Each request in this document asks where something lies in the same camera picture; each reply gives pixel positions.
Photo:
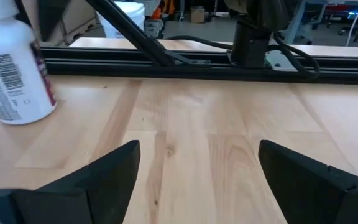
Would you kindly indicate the black aluminium frame rail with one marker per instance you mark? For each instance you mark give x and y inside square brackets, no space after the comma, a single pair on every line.
[166,70]

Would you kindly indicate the silver mounting plate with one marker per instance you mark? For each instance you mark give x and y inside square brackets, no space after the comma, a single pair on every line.
[278,60]

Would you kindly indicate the white bucket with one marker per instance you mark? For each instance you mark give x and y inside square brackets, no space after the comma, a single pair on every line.
[132,18]

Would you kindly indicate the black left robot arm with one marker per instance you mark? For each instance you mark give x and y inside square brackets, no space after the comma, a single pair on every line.
[250,43]

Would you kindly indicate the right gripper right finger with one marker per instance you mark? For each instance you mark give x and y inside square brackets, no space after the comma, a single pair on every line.
[322,202]

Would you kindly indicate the beige cardboard boards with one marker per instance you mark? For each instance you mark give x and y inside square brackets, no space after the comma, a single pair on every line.
[73,18]

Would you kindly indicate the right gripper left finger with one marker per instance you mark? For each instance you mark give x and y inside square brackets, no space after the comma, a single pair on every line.
[73,202]

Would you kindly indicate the orange background object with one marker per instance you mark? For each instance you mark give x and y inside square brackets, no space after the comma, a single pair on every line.
[166,7]

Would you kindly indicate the large white barcode bottle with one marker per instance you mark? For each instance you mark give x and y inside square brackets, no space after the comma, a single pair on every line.
[14,93]

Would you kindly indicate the small cardboard box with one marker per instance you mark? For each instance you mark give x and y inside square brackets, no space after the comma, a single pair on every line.
[197,15]

